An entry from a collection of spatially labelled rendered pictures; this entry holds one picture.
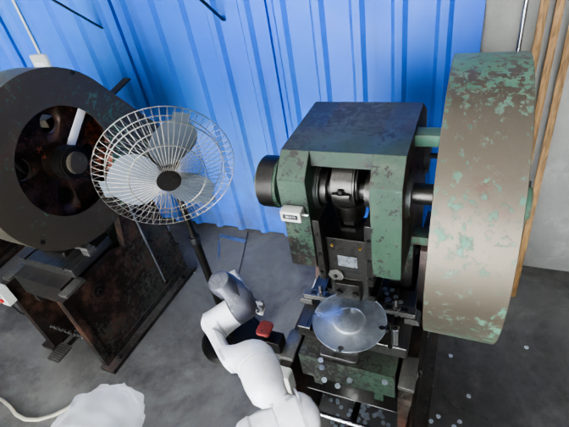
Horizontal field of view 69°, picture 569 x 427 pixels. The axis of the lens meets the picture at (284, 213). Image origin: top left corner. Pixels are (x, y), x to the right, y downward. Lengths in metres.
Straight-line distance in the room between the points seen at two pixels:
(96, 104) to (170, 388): 1.60
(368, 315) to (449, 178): 0.88
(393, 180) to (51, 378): 2.52
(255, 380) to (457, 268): 0.55
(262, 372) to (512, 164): 0.74
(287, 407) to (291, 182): 0.64
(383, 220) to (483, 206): 0.41
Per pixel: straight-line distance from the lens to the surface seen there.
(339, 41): 2.43
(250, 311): 1.33
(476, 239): 0.98
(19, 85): 2.03
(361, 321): 1.70
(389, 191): 1.23
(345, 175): 1.32
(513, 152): 0.99
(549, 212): 2.87
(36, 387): 3.16
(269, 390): 1.09
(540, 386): 2.60
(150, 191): 1.85
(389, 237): 1.34
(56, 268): 2.68
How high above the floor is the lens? 2.13
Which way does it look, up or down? 37 degrees down
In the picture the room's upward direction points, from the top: 11 degrees counter-clockwise
